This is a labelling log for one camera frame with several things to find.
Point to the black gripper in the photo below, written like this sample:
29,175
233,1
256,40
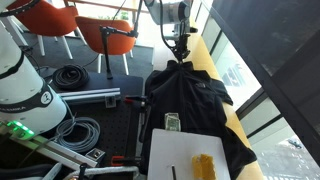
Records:
183,41

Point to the black zip jumper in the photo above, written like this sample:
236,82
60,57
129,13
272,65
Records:
200,100

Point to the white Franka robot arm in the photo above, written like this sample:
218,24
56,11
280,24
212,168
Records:
26,86

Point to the orange black bar clamp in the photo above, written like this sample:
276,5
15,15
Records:
136,100
120,161

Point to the orange chair white legs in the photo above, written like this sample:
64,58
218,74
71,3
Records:
110,36
46,20

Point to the white foam board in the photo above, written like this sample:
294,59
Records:
180,150

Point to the wooden table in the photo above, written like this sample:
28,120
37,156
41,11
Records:
100,5

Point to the black perforated breadboard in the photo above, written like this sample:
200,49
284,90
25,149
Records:
116,133

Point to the yellow sponge in plastic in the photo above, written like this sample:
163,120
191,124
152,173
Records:
203,168

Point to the black pen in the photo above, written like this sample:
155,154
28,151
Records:
173,172

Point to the dark car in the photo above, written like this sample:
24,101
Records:
295,143

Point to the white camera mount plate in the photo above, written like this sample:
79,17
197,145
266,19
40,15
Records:
176,34

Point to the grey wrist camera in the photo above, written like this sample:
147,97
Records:
193,30

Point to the metal corner bracket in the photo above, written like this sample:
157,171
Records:
95,155
110,101

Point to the short aluminium extrusion rail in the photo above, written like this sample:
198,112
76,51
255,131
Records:
90,93

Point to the black window frame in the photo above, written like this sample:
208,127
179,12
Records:
293,110

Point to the long aluminium extrusion rail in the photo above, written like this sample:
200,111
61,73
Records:
53,151

